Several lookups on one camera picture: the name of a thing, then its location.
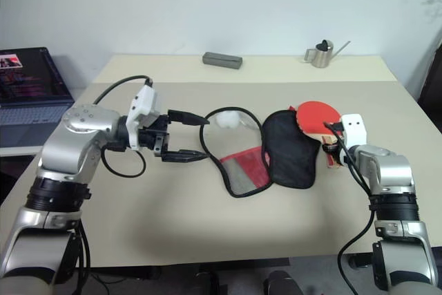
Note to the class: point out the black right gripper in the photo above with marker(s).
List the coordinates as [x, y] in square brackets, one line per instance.
[340, 155]

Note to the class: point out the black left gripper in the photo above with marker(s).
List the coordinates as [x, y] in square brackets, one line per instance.
[155, 136]

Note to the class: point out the red table tennis paddle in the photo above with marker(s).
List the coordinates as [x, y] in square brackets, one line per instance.
[316, 117]

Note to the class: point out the red and black paddle case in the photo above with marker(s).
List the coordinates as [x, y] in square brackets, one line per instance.
[293, 157]

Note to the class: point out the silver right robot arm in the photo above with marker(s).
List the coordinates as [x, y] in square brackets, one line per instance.
[393, 177]

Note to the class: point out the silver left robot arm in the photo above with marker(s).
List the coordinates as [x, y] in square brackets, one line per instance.
[65, 157]

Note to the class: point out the silver metal watering can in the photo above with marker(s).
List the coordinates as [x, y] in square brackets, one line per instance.
[323, 56]

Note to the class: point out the grey rectangular box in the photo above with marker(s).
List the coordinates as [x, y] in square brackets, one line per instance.
[221, 60]

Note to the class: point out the dark chair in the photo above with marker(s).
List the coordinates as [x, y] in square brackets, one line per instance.
[431, 87]

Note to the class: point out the black rounded shape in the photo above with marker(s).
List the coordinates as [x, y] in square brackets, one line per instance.
[207, 283]

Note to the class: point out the dark grey rounded shape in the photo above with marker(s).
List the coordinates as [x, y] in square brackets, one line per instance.
[281, 283]

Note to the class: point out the dark blue open laptop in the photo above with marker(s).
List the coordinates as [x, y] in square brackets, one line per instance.
[27, 77]

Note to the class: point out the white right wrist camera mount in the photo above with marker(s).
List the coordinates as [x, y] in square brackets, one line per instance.
[354, 129]

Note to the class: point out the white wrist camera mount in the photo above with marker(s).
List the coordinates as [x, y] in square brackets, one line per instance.
[354, 129]
[143, 101]

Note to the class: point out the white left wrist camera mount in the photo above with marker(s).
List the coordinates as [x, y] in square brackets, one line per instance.
[143, 101]

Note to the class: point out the black table frame bar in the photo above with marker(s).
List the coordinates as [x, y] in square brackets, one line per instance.
[179, 267]

